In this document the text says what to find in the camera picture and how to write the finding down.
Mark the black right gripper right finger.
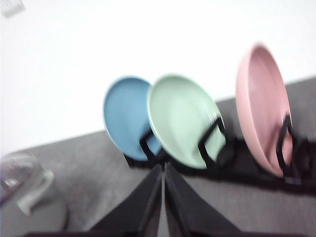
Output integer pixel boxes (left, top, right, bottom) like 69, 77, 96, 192
164, 163, 241, 237

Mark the green plate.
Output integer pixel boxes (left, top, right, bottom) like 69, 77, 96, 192
147, 74, 226, 169

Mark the glass steamer lid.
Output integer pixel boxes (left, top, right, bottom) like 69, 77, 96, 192
0, 153, 41, 205

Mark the blue plate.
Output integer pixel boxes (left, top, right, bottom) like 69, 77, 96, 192
104, 77, 162, 161

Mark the black plate rack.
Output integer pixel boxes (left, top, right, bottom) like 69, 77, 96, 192
123, 116, 316, 194

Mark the pink plate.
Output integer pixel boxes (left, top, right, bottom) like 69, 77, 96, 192
236, 43, 293, 177

